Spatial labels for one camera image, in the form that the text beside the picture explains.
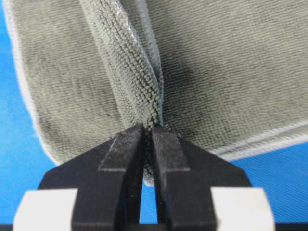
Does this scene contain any grey towel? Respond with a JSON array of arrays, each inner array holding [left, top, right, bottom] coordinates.
[[6, 0, 308, 187]]

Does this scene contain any blue table cloth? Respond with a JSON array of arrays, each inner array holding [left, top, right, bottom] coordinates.
[[0, 15, 308, 224]]

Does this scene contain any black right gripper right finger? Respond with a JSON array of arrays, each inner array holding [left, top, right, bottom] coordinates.
[[150, 126, 275, 231]]

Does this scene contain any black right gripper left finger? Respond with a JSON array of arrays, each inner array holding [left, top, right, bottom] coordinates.
[[13, 124, 146, 231]]

